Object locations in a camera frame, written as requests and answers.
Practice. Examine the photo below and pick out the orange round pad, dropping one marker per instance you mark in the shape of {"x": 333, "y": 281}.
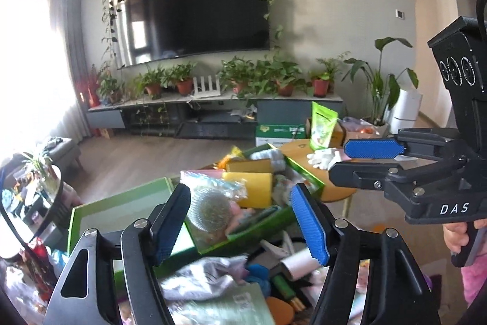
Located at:
{"x": 279, "y": 311}

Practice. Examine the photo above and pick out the brown cardboard box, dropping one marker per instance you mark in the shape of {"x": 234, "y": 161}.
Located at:
{"x": 336, "y": 138}

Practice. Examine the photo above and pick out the black television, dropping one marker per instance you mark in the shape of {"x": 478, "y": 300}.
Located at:
{"x": 198, "y": 5}

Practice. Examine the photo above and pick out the white picket fence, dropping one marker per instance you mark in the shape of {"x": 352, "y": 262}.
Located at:
{"x": 207, "y": 87}

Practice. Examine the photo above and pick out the row of potted plants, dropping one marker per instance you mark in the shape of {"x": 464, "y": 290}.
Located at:
{"x": 281, "y": 73}

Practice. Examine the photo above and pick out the green cardboard box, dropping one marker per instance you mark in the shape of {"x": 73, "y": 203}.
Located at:
{"x": 258, "y": 222}

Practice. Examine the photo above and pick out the red ornament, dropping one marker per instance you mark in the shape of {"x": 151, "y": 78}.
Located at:
{"x": 40, "y": 254}

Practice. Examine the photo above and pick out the person's right hand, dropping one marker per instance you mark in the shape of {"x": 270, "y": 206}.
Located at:
{"x": 454, "y": 237}

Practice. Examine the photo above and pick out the red berry branch vase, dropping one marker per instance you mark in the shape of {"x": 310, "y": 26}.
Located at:
{"x": 89, "y": 89}

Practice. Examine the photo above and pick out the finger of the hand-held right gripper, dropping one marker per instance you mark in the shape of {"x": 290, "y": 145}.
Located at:
{"x": 373, "y": 149}
{"x": 361, "y": 174}

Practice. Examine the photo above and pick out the white hole punch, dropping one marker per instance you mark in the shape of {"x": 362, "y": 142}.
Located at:
{"x": 277, "y": 250}

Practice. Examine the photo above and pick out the white towel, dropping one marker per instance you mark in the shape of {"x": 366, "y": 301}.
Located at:
{"x": 270, "y": 157}

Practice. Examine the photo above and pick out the pink baby doll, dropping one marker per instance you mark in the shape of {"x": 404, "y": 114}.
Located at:
{"x": 241, "y": 214}

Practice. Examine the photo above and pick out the green box lid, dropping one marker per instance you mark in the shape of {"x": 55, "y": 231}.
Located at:
{"x": 125, "y": 207}

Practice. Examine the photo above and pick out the white glove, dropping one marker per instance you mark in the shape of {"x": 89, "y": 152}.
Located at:
{"x": 323, "y": 159}

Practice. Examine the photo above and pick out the green plant in glass vase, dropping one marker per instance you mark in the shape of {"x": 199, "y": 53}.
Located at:
{"x": 38, "y": 169}

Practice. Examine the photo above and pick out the white paper roll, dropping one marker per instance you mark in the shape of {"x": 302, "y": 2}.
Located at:
{"x": 298, "y": 264}

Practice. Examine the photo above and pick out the pink plastic tray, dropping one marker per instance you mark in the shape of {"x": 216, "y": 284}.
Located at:
{"x": 213, "y": 172}

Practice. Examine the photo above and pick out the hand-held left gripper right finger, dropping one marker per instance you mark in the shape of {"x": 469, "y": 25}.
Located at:
{"x": 310, "y": 226}

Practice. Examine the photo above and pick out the green and white carton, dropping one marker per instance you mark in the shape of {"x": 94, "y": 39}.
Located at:
{"x": 279, "y": 134}

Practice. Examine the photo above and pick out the green patterned cloth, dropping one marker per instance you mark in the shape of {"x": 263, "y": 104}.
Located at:
{"x": 285, "y": 190}

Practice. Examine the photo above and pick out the round wooden table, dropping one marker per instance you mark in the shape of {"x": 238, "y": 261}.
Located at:
{"x": 296, "y": 153}

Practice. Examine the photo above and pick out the grey curtain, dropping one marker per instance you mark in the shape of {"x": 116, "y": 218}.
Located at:
{"x": 72, "y": 62}

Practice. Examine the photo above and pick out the yellow sponge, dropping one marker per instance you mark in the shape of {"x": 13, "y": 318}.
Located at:
{"x": 255, "y": 191}

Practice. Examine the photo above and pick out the green battery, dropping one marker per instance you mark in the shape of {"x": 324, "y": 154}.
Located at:
{"x": 285, "y": 289}

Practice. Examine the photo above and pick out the yellow plastic bag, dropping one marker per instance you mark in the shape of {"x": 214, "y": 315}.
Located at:
{"x": 236, "y": 153}

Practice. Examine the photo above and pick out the grey television cabinet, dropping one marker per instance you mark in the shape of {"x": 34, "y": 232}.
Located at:
{"x": 217, "y": 115}

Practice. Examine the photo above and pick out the orange packet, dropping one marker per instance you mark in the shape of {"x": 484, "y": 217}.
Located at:
{"x": 224, "y": 161}

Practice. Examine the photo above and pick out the steel wool scrubber packet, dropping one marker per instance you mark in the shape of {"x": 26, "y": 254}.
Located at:
{"x": 209, "y": 210}

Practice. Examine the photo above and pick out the white air purifier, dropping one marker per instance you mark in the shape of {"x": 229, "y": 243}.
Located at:
{"x": 407, "y": 104}

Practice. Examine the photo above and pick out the silver foil bag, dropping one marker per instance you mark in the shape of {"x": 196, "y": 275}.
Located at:
{"x": 205, "y": 275}

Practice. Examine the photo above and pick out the pale green notebook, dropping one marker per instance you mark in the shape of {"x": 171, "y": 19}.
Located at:
{"x": 220, "y": 306}

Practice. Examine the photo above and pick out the grey ottoman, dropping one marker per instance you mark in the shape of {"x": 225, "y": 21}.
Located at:
{"x": 62, "y": 151}

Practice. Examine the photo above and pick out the tall leafy floor plant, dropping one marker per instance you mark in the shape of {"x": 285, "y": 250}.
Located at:
{"x": 376, "y": 81}

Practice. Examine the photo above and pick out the green snack bag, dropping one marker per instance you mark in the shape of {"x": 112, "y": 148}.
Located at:
{"x": 323, "y": 127}

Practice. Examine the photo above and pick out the white sheer curtain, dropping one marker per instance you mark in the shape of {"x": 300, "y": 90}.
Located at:
{"x": 26, "y": 81}

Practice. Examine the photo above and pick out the oval glass coffee table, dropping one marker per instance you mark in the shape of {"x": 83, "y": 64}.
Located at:
{"x": 49, "y": 218}

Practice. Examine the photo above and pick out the blue toy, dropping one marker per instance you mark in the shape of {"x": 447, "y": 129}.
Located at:
{"x": 258, "y": 275}

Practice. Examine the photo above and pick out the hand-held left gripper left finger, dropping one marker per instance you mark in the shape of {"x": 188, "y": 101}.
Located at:
{"x": 171, "y": 229}

